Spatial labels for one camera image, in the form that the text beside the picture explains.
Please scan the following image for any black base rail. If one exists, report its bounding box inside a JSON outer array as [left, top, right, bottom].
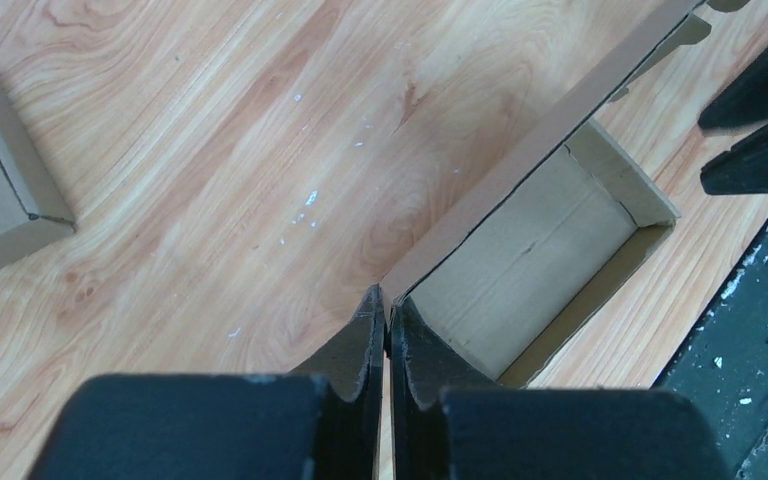
[[655, 220, 768, 479]]

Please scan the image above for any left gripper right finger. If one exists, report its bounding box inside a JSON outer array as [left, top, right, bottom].
[[390, 301, 730, 479]]

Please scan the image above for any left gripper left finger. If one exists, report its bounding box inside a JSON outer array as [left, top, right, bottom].
[[29, 286, 385, 479]]

